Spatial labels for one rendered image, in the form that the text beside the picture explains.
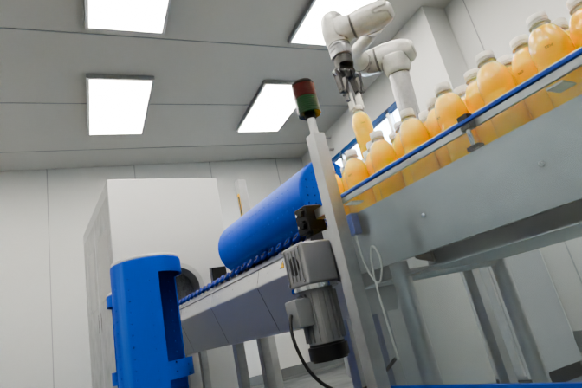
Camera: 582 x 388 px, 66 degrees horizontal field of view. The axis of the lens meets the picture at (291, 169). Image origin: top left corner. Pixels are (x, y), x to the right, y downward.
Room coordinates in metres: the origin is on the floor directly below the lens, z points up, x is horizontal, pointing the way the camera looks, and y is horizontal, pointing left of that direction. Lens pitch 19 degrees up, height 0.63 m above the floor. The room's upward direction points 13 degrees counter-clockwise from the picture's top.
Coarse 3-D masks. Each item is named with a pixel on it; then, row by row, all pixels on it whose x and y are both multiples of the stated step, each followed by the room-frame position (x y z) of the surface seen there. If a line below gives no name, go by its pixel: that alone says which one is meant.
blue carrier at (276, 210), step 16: (304, 176) 1.63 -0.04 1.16; (272, 192) 1.87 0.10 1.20; (288, 192) 1.68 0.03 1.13; (304, 192) 1.62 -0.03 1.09; (256, 208) 1.96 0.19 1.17; (272, 208) 1.80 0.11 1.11; (288, 208) 1.69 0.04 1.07; (240, 224) 2.09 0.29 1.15; (256, 224) 1.93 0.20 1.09; (272, 224) 1.83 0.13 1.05; (288, 224) 1.75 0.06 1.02; (224, 240) 2.25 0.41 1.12; (240, 240) 2.09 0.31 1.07; (256, 240) 1.98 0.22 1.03; (272, 240) 1.90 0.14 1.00; (304, 240) 1.82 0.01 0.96; (224, 256) 2.29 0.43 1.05; (240, 256) 2.18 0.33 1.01
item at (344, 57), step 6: (342, 54) 1.54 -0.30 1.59; (348, 54) 1.54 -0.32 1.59; (336, 60) 1.55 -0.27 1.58; (342, 60) 1.54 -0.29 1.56; (348, 60) 1.54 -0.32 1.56; (336, 66) 1.56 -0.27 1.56; (342, 66) 1.55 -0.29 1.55; (348, 66) 1.57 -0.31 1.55; (342, 72) 1.55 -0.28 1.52; (348, 72) 1.57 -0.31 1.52; (354, 72) 1.58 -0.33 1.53; (348, 78) 1.58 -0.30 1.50
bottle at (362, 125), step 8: (360, 112) 1.55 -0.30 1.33; (352, 120) 1.56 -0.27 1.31; (360, 120) 1.54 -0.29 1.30; (368, 120) 1.54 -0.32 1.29; (360, 128) 1.54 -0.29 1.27; (368, 128) 1.54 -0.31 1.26; (360, 136) 1.55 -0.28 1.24; (368, 136) 1.54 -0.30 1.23; (360, 144) 1.55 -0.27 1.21; (360, 152) 1.57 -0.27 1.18
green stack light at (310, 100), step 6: (300, 96) 1.08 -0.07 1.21; (306, 96) 1.08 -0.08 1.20; (312, 96) 1.08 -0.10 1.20; (294, 102) 1.11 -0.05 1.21; (300, 102) 1.08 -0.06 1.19; (306, 102) 1.08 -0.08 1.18; (312, 102) 1.08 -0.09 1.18; (318, 102) 1.10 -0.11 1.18; (300, 108) 1.09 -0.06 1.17; (306, 108) 1.08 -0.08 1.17; (312, 108) 1.08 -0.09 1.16; (318, 108) 1.09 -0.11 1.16; (300, 114) 1.09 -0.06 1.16; (318, 114) 1.12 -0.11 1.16
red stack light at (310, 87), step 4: (296, 84) 1.08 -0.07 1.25; (300, 84) 1.08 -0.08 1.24; (304, 84) 1.08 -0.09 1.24; (308, 84) 1.08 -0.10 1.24; (312, 84) 1.09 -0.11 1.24; (292, 88) 1.10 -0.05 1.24; (296, 88) 1.08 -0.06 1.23; (300, 88) 1.08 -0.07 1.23; (304, 88) 1.08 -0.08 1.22; (308, 88) 1.08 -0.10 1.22; (312, 88) 1.09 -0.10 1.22; (296, 92) 1.09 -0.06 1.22; (300, 92) 1.08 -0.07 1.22; (304, 92) 1.08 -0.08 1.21; (308, 92) 1.08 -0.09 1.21; (312, 92) 1.08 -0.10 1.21; (296, 96) 1.09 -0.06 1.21
